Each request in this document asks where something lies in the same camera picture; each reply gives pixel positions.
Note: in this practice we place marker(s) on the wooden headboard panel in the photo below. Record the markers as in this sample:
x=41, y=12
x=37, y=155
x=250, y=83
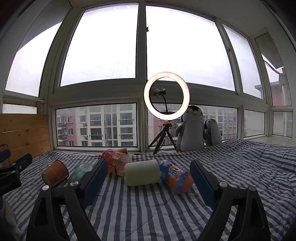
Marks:
x=24, y=133

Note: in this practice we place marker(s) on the black phone holder gooseneck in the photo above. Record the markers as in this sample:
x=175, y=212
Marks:
x=162, y=92

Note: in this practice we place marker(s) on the green insulated mug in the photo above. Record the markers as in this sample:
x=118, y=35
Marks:
x=79, y=171

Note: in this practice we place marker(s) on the brown paper cup far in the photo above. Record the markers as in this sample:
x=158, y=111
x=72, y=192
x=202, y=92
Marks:
x=123, y=150

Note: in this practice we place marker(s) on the white ring light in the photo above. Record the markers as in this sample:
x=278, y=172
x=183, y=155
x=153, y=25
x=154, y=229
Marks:
x=185, y=90

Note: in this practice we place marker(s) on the brown paper cup near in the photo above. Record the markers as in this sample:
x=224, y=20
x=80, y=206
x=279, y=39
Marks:
x=56, y=173

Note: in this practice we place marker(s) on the large grey penguin plush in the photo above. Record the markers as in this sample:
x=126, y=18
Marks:
x=190, y=133

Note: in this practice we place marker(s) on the clear red label plastic jar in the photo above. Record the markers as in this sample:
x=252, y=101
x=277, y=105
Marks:
x=116, y=161

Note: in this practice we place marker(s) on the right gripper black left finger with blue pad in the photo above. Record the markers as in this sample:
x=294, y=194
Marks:
x=46, y=220

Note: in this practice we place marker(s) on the small grey penguin plush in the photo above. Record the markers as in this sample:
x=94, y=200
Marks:
x=212, y=133

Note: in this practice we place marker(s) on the white paper cup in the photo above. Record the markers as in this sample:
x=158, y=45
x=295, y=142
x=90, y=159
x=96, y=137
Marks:
x=142, y=173

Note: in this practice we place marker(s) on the orange blue Arctic Ocean cup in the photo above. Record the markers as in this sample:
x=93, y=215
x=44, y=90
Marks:
x=178, y=179

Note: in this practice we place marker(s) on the black tripod stand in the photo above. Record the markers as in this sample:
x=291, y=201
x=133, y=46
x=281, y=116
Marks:
x=160, y=137

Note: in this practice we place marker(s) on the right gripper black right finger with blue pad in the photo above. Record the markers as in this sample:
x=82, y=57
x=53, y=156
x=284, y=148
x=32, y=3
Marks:
x=250, y=221

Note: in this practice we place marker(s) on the brown paper cup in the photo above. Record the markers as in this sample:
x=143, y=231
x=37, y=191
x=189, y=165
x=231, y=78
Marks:
x=123, y=150
x=56, y=173

